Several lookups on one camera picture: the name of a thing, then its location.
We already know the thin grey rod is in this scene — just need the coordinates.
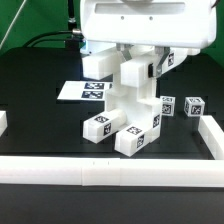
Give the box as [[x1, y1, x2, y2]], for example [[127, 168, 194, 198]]
[[0, 0, 27, 51]]

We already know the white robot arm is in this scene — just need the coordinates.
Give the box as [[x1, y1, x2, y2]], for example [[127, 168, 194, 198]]
[[80, 0, 216, 75]]

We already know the white tagged cube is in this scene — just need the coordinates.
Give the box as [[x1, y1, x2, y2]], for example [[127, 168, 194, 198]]
[[160, 96, 175, 116], [184, 97, 205, 117]]

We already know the white chair seat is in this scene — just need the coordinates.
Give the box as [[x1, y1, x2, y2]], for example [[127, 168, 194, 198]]
[[105, 78, 162, 142]]

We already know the white rail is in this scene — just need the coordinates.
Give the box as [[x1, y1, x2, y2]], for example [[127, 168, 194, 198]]
[[198, 115, 224, 160], [0, 156, 224, 187]]

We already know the white chair back frame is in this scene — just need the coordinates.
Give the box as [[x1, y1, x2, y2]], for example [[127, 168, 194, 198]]
[[82, 46, 187, 87]]

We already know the white front rail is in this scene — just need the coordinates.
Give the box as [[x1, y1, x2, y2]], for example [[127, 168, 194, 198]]
[[0, 156, 224, 187]]

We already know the white left block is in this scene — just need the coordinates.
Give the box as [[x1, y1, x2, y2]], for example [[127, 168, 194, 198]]
[[0, 111, 7, 137]]

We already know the black cable with connector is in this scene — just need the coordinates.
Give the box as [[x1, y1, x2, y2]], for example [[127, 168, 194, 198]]
[[22, 27, 84, 48]]

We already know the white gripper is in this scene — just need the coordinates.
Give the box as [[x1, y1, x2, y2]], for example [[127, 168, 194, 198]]
[[80, 0, 214, 77]]

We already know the white right rail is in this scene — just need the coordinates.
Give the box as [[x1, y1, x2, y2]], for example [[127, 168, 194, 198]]
[[198, 115, 224, 160]]

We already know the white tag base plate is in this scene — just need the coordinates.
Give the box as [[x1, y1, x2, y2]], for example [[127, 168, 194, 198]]
[[58, 81, 112, 101]]

